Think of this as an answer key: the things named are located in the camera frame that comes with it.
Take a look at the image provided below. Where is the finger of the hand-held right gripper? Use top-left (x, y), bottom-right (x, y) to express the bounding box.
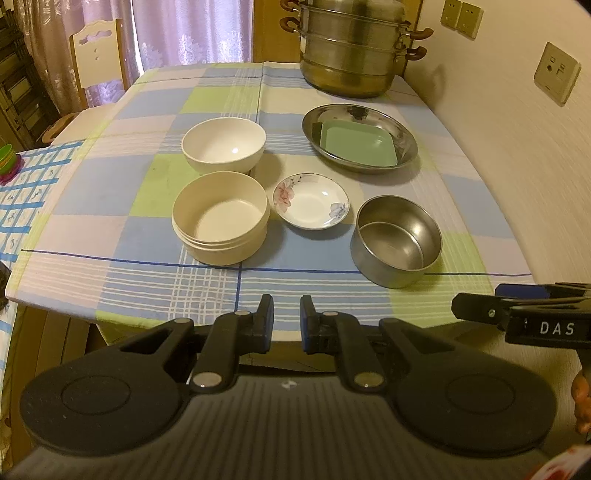
top-left (464, 292), bottom-right (511, 331)
top-left (495, 283), bottom-right (591, 302)

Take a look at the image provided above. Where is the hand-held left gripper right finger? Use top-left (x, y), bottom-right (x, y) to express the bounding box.
top-left (299, 295), bottom-right (455, 394)

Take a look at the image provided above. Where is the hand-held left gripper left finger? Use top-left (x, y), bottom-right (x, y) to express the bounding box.
top-left (121, 294), bottom-right (276, 394)

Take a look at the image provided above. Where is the cream straight-sided bowl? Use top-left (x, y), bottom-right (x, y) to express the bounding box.
top-left (171, 171), bottom-right (271, 267)

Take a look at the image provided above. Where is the stainless steel bowl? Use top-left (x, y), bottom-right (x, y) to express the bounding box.
top-left (349, 195), bottom-right (443, 289)

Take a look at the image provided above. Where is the small floral white dish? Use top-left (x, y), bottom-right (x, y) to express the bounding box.
top-left (272, 173), bottom-right (351, 231)

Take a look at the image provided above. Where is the white round bowl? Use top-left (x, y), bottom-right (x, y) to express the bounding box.
top-left (181, 117), bottom-right (267, 176)

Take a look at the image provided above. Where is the green square plate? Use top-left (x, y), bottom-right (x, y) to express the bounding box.
top-left (321, 122), bottom-right (399, 168)

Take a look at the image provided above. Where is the round stainless steel plate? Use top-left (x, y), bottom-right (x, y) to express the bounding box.
top-left (302, 104), bottom-right (419, 174)

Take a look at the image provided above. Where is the person's right hand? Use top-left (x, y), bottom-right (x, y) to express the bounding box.
top-left (571, 371), bottom-right (591, 435)

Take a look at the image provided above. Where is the red patterned cloth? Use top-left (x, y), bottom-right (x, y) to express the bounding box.
top-left (538, 444), bottom-right (591, 480)

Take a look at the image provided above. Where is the blue grid patterned cloth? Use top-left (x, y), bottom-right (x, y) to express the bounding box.
top-left (0, 140), bottom-right (85, 333)

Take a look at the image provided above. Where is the stacked stainless steel steamer pot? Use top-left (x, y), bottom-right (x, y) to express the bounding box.
top-left (279, 0), bottom-right (435, 99)

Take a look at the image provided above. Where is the lilac lace curtain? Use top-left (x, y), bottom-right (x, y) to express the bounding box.
top-left (13, 0), bottom-right (255, 108)

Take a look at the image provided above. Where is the green and purple cup stack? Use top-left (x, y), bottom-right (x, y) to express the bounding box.
top-left (0, 143), bottom-right (20, 186)

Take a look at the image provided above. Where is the white wooden chair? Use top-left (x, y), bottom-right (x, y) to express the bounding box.
top-left (69, 18), bottom-right (128, 112)

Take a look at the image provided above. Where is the dark folding rack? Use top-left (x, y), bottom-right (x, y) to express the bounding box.
top-left (0, 18), bottom-right (62, 149)

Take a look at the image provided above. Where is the large beige wall socket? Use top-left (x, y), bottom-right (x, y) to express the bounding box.
top-left (534, 41), bottom-right (582, 106)

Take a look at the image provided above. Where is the small beige wall switch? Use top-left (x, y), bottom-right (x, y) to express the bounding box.
top-left (457, 2), bottom-right (485, 39)
top-left (440, 0), bottom-right (463, 29)

